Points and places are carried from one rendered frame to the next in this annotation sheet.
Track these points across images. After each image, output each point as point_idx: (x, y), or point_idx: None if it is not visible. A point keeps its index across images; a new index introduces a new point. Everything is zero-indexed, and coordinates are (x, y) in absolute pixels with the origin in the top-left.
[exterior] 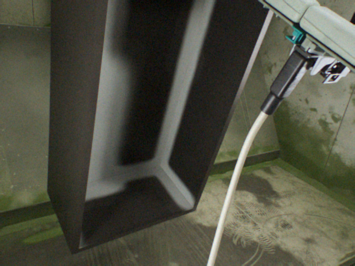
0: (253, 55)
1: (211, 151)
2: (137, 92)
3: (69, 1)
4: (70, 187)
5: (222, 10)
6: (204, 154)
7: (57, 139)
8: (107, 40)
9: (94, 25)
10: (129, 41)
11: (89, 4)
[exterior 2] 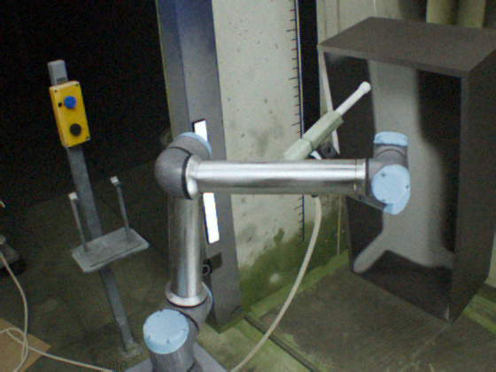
0: (461, 178)
1: (462, 267)
2: (450, 181)
3: (357, 101)
4: (355, 222)
5: (495, 127)
6: (465, 270)
7: None
8: (418, 127)
9: None
10: (435, 133)
11: (336, 106)
